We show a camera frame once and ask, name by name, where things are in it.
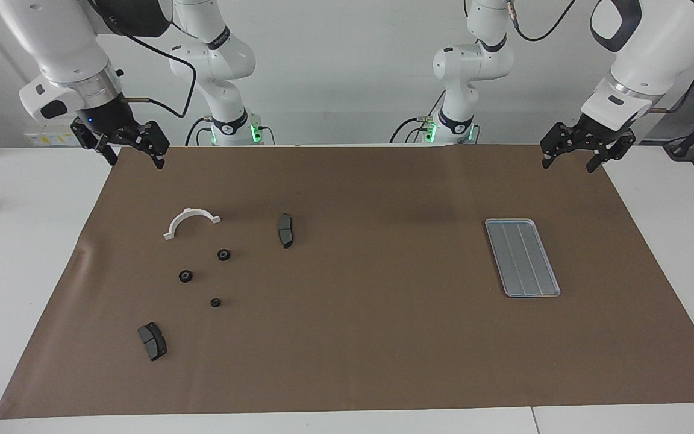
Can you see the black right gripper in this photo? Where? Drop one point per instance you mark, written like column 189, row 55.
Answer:
column 109, row 117

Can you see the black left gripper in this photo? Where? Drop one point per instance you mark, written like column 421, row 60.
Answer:
column 597, row 131

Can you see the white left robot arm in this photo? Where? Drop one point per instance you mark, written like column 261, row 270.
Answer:
column 654, row 48

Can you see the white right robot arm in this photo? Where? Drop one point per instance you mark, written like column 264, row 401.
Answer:
column 58, row 36

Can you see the silver metal tray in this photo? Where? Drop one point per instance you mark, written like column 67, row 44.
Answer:
column 522, row 259

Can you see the dark grey brake pad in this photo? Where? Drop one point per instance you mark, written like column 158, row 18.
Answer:
column 153, row 342
column 285, row 232

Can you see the brown table mat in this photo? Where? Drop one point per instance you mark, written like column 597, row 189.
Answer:
column 353, row 331

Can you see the white wall power strip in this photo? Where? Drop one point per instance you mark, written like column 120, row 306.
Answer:
column 46, row 138

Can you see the white semicircular bracket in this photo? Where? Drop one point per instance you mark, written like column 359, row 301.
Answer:
column 192, row 211

